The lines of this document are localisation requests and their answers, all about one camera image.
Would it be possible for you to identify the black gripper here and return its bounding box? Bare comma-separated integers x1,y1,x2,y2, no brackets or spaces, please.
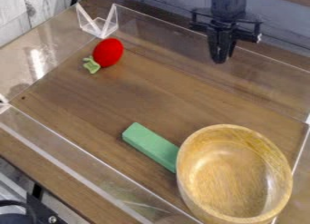
189,8,263,63

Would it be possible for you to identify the red plush strawberry toy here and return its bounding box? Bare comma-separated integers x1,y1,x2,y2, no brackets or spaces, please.
84,38,122,74

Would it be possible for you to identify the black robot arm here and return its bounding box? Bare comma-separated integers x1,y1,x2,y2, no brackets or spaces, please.
189,0,263,63

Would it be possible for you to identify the green rectangular block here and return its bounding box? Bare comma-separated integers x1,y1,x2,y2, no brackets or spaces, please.
121,122,179,173

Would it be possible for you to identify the wooden bowl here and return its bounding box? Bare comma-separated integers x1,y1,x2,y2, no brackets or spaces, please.
175,124,292,224

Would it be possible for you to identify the black clamp with screw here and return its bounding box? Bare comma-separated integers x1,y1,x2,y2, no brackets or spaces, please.
0,185,68,224

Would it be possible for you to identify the clear acrylic back wall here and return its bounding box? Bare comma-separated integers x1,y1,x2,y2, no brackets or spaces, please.
113,5,310,122

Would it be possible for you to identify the clear acrylic wall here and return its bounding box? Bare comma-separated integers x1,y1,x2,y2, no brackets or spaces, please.
113,5,310,122
0,5,96,107
0,104,201,224

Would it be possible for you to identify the clear acrylic left wall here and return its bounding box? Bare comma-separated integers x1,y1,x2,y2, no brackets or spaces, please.
0,5,96,107

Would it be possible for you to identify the clear acrylic front wall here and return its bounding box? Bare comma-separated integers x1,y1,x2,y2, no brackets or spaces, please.
0,104,201,224

